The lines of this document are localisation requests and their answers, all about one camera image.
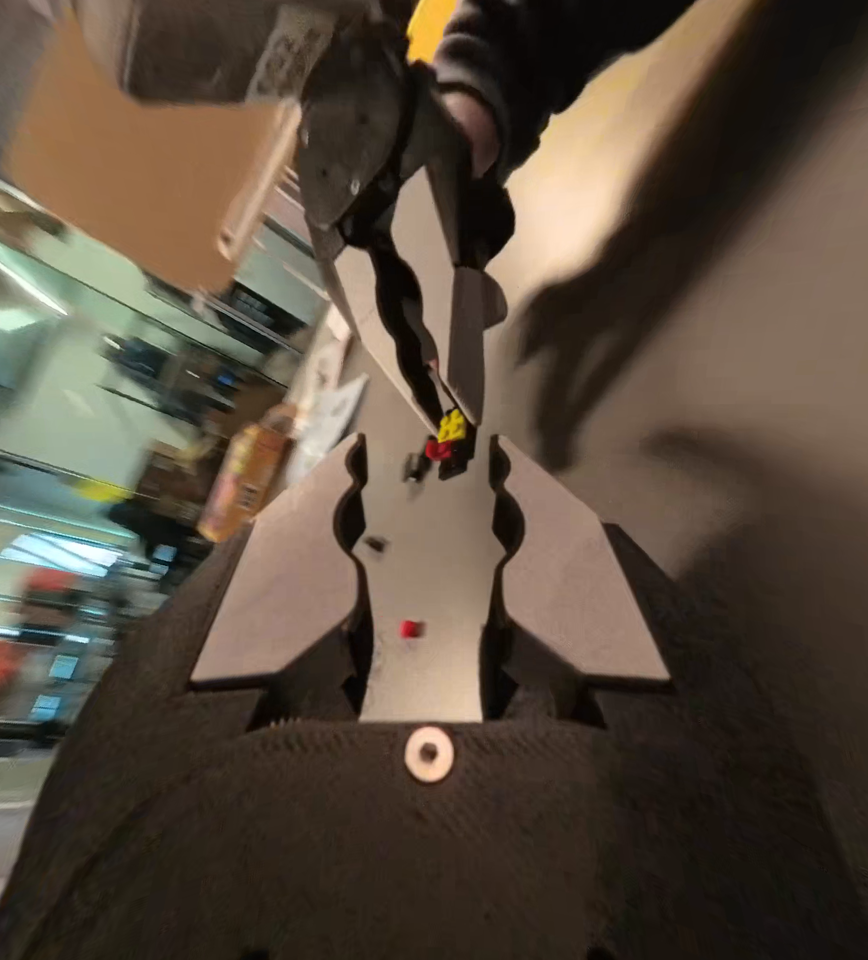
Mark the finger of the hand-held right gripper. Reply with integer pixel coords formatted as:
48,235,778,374
310,221,451,438
425,150,489,425

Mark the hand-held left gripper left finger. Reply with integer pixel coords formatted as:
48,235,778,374
190,433,371,687

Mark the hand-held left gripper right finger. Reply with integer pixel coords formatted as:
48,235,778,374
479,433,672,687

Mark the black brick block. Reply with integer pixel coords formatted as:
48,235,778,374
425,408,477,481

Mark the person's right forearm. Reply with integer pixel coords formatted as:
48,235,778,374
434,0,705,181

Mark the person's right hand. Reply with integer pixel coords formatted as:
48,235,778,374
440,91,502,175

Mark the open instruction booklet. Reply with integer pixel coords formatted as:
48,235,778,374
284,373,371,489

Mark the orange cardboard toy box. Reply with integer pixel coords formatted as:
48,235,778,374
195,423,296,545

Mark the wooden book stand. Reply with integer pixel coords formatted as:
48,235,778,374
2,15,307,294

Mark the small red black case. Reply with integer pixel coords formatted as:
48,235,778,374
21,566,86,616

